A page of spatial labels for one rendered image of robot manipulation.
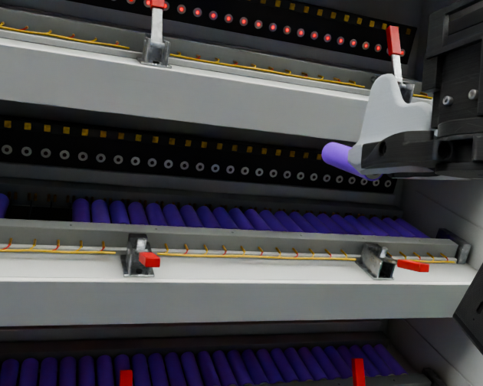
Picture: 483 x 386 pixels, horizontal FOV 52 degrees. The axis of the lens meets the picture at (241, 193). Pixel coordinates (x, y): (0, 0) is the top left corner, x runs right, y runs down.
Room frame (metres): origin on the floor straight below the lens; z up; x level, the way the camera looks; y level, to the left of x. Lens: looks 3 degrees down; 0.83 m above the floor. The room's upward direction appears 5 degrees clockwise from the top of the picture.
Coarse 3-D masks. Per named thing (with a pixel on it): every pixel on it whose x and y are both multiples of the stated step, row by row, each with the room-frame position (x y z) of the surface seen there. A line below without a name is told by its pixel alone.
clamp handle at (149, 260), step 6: (138, 240) 0.45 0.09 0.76; (144, 240) 0.46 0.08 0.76; (138, 246) 0.46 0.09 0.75; (144, 246) 0.46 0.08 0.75; (138, 252) 0.44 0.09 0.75; (144, 252) 0.43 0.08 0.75; (144, 258) 0.40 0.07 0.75; (150, 258) 0.39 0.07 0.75; (156, 258) 0.40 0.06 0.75; (144, 264) 0.39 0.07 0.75; (150, 264) 0.39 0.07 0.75; (156, 264) 0.40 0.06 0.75
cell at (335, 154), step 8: (328, 144) 0.40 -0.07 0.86; (336, 144) 0.39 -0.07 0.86; (328, 152) 0.39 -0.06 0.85; (336, 152) 0.38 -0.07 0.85; (344, 152) 0.37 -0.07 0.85; (328, 160) 0.39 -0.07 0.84; (336, 160) 0.38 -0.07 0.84; (344, 160) 0.37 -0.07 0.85; (344, 168) 0.37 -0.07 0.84; (352, 168) 0.36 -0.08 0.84; (360, 176) 0.35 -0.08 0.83; (368, 176) 0.35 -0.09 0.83; (376, 176) 0.35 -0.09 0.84
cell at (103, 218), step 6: (96, 204) 0.55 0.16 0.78; (102, 204) 0.55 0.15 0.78; (96, 210) 0.54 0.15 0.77; (102, 210) 0.53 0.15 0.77; (96, 216) 0.52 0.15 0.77; (102, 216) 0.52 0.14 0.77; (108, 216) 0.53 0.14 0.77; (96, 222) 0.51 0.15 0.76; (102, 222) 0.51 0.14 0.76; (108, 222) 0.51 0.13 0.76
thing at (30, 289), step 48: (240, 192) 0.66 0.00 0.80; (288, 192) 0.68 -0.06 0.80; (336, 192) 0.71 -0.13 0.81; (480, 240) 0.62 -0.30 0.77; (0, 288) 0.41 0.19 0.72; (48, 288) 0.42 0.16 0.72; (96, 288) 0.43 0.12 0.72; (144, 288) 0.45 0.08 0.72; (192, 288) 0.46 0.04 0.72; (240, 288) 0.48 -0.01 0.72; (288, 288) 0.50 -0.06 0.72; (336, 288) 0.52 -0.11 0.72; (384, 288) 0.54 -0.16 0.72; (432, 288) 0.56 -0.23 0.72
